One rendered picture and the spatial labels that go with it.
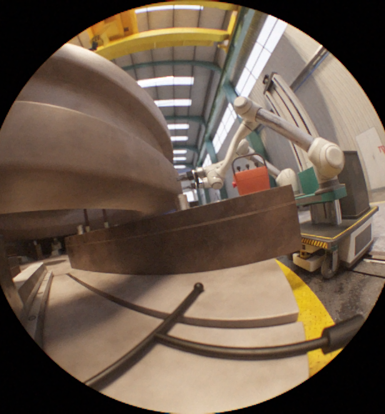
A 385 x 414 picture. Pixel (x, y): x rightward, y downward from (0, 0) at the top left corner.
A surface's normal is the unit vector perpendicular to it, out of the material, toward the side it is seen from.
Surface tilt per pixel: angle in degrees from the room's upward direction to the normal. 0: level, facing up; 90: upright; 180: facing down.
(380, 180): 90
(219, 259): 90
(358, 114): 90
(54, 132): 90
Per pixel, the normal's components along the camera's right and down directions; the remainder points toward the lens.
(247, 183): -0.23, 0.10
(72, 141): 0.86, -0.22
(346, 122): -0.97, 0.21
